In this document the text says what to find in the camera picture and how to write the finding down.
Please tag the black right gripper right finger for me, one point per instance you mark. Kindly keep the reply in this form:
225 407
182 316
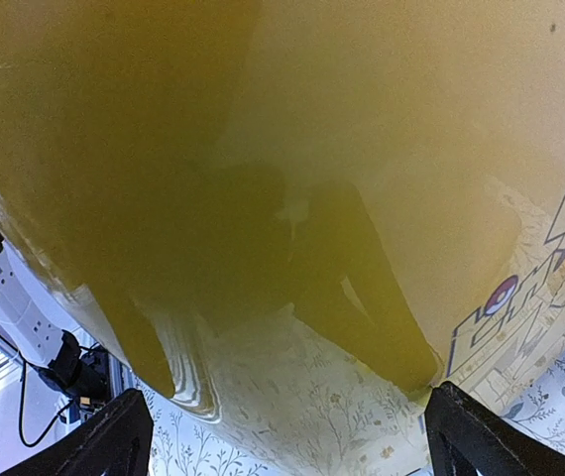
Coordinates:
465 438

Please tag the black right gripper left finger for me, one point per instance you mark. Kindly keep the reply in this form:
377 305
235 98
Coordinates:
116 441

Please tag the yellow Pikachu suitcase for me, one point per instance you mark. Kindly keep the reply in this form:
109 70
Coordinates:
389 173

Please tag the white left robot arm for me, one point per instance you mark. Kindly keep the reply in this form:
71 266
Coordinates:
54 377

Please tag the floral table mat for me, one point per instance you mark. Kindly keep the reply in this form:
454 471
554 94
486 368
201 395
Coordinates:
293 404

